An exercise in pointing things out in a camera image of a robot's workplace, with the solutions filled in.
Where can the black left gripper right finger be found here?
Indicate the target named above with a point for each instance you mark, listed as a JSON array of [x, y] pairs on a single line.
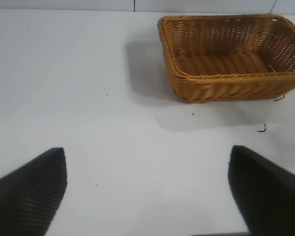
[[268, 194]]

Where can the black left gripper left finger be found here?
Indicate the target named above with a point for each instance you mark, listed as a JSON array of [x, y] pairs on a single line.
[[27, 194]]

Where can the brown woven wicker basket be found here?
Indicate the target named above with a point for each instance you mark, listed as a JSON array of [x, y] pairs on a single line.
[[226, 81]]

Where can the short black thread scrap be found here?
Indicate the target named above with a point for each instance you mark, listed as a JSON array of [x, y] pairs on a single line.
[[262, 129]]

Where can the long black thread scrap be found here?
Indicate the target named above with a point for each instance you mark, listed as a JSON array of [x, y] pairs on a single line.
[[279, 98]]

